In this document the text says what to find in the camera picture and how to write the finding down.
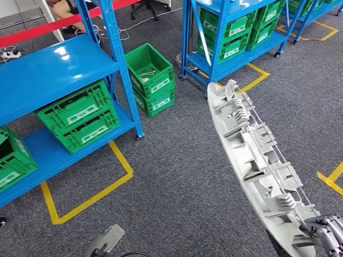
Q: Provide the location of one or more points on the white desk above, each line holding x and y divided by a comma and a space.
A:
52, 21

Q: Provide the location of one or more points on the yellow tape square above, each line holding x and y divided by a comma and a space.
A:
326, 179
326, 35

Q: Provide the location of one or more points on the seated person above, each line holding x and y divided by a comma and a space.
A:
64, 9

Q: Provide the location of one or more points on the white power strip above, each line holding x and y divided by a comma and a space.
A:
12, 54

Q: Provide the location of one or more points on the blue metal shelf rack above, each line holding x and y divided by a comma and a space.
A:
214, 67
40, 78
321, 12

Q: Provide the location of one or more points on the red barrier belt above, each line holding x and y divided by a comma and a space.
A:
40, 31

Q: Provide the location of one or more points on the grey plastic wheel hubcap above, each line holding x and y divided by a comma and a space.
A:
257, 166

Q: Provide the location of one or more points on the black office chair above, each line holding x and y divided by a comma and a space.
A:
149, 7

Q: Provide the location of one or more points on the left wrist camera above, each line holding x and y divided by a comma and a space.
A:
107, 239

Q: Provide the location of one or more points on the chrome stanchion with round base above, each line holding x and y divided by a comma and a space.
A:
184, 64

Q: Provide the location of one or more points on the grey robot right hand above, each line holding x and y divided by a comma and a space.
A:
332, 234

